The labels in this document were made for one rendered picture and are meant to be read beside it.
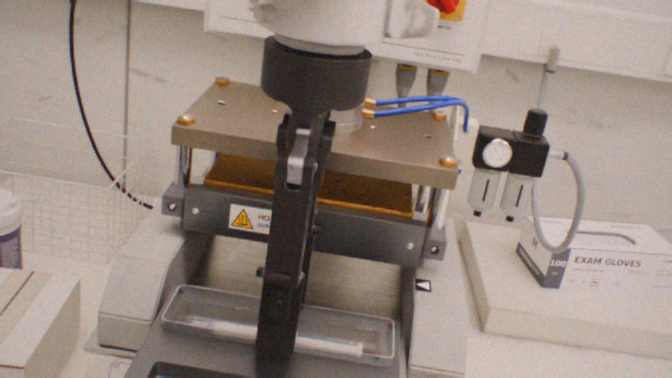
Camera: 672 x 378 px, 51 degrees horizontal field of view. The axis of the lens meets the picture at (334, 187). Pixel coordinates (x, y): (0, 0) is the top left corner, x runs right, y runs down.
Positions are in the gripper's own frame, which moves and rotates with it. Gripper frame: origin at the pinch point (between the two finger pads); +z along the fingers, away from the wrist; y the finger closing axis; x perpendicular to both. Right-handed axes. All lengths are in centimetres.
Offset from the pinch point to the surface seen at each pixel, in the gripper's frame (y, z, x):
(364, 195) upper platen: -15.8, -2.9, 5.3
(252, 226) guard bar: -11.5, 0.3, -4.8
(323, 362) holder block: 3.1, 3.6, 3.9
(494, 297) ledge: -47, 23, 28
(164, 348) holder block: 4.7, 3.6, -8.2
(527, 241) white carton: -60, 19, 35
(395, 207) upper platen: -14.1, -2.9, 8.4
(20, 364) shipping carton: -8.9, 19.0, -26.7
